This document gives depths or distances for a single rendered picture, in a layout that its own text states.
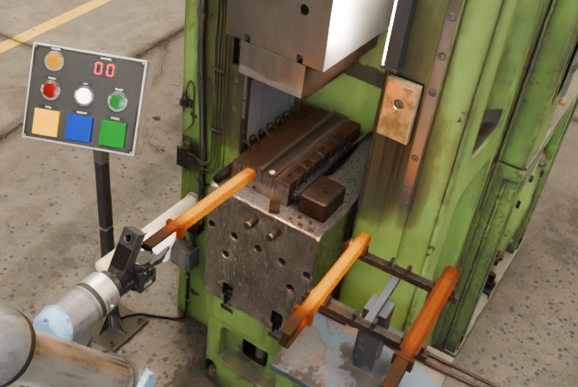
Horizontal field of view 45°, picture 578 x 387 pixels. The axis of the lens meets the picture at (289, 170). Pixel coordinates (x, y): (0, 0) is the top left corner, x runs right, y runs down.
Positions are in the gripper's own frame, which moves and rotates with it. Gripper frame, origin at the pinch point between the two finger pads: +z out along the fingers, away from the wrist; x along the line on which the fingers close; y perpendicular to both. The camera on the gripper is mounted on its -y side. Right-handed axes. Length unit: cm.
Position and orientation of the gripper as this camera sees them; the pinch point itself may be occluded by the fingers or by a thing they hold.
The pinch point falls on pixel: (169, 231)
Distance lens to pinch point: 165.9
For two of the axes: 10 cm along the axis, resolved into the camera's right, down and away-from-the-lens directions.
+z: 5.5, -4.6, 7.0
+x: 8.3, 3.9, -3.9
